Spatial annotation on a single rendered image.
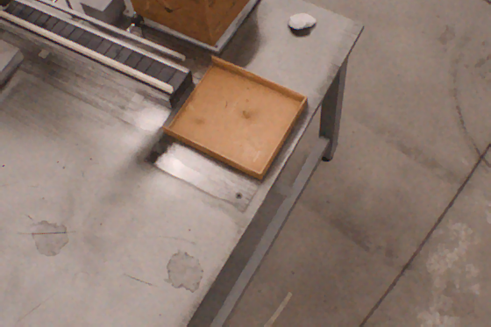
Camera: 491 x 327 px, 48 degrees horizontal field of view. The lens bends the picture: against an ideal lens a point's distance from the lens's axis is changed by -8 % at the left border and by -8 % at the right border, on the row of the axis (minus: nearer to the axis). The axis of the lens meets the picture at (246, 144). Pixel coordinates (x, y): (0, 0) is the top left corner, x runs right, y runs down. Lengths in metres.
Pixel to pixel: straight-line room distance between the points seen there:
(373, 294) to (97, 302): 1.17
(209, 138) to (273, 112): 0.18
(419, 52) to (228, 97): 1.39
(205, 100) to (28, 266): 0.67
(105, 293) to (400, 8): 2.08
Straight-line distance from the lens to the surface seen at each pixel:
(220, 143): 1.58
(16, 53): 1.90
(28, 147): 1.74
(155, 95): 1.65
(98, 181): 1.61
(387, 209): 2.42
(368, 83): 2.69
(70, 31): 1.86
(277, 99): 1.64
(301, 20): 1.76
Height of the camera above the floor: 2.22
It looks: 62 degrees down
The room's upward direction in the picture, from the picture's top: 8 degrees counter-clockwise
